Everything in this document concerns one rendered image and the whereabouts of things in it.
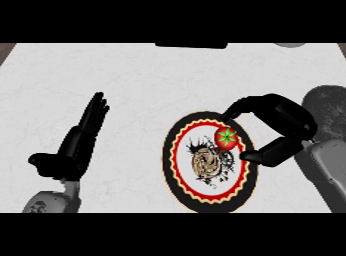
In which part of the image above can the pale grey round object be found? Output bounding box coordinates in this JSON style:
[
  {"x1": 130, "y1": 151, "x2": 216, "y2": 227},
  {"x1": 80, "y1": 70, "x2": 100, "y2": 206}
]
[{"x1": 272, "y1": 42, "x2": 307, "y2": 49}]

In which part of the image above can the black flat appliance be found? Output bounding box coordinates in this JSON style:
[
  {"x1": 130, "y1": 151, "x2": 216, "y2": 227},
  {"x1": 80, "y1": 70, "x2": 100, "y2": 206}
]
[{"x1": 154, "y1": 42, "x2": 229, "y2": 50}]

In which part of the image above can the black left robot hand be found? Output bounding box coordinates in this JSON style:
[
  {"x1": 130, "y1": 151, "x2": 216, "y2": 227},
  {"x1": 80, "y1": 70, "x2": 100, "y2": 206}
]
[{"x1": 27, "y1": 91, "x2": 111, "y2": 182}]

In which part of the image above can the red cupcake with green star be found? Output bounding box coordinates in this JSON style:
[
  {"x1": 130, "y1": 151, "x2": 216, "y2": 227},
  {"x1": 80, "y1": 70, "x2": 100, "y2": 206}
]
[{"x1": 213, "y1": 126, "x2": 239, "y2": 152}]

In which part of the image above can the dark grey pan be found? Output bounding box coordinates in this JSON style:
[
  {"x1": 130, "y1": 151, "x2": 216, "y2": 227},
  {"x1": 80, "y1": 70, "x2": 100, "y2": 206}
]
[{"x1": 300, "y1": 85, "x2": 346, "y2": 148}]

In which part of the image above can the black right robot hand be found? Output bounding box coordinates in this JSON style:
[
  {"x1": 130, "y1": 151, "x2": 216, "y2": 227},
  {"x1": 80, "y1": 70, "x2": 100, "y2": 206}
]
[{"x1": 219, "y1": 93, "x2": 319, "y2": 168}]

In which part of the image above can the black red patterned plate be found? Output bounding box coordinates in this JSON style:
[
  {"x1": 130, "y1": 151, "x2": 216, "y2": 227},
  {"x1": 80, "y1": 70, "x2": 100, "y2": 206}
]
[{"x1": 161, "y1": 111, "x2": 257, "y2": 214}]

